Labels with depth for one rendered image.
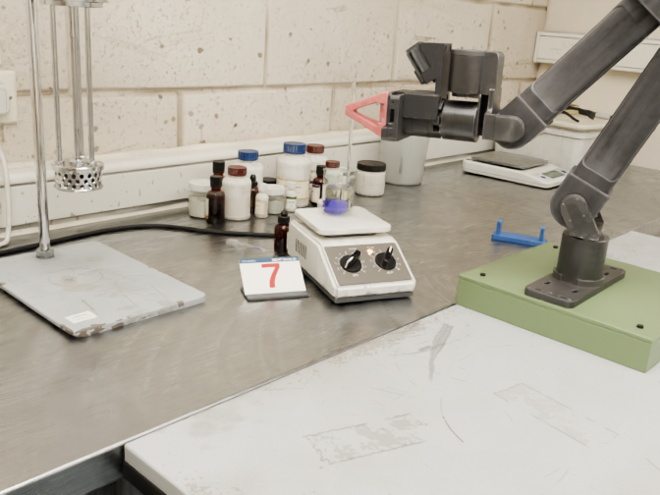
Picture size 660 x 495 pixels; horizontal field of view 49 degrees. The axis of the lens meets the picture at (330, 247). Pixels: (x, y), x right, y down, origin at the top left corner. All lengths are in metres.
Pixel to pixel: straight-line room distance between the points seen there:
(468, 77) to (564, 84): 0.13
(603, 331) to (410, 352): 0.24
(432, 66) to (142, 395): 0.59
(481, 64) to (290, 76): 0.72
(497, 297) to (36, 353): 0.59
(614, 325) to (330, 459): 0.43
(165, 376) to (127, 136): 0.70
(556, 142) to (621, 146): 1.15
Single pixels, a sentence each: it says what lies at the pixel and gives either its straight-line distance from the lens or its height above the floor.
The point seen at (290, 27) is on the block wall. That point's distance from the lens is 1.66.
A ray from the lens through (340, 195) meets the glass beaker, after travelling 1.11.
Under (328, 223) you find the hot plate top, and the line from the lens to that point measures 1.09.
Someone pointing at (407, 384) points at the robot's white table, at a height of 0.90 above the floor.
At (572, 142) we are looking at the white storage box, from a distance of 2.14.
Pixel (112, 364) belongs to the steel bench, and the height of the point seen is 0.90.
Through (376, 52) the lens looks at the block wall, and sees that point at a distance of 1.88.
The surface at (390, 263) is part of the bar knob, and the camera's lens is 1.06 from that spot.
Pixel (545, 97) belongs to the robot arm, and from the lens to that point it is 1.02.
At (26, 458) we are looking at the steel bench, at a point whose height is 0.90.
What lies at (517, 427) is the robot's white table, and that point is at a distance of 0.78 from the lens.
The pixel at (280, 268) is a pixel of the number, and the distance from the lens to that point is 1.06.
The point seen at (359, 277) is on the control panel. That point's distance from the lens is 1.03.
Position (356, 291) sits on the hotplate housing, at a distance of 1.02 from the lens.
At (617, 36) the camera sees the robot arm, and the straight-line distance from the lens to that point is 1.01.
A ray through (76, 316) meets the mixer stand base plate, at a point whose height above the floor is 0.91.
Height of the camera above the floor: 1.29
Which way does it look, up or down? 18 degrees down
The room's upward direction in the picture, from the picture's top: 4 degrees clockwise
